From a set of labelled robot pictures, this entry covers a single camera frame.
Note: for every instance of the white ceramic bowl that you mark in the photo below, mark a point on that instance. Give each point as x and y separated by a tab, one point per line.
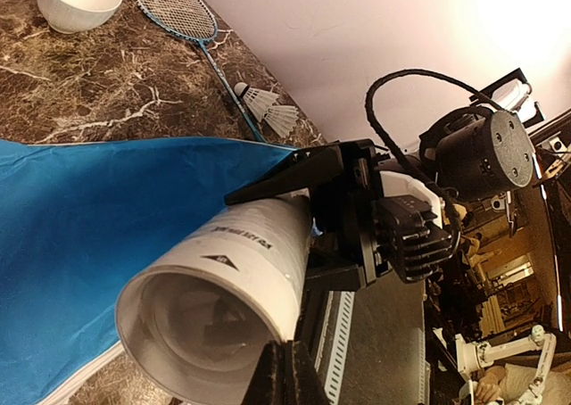
72	16

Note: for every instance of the white shuttlecock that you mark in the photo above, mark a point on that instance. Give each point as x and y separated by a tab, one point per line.
257	100
281	118

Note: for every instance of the white shuttlecock tube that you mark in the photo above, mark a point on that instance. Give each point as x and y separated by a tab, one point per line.
196	321

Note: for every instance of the white cable duct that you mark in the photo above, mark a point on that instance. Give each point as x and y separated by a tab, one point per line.
333	343

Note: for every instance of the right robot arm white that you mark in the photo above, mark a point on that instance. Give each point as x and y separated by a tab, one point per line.
469	154

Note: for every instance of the right blue badminton racket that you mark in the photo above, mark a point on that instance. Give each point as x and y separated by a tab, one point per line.
193	21

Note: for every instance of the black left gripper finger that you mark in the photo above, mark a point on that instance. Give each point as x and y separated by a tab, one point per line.
285	375

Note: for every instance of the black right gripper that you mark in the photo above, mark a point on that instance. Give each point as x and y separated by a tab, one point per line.
344	189

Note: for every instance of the blue racket bag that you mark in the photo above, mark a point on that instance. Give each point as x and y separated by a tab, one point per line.
79	221

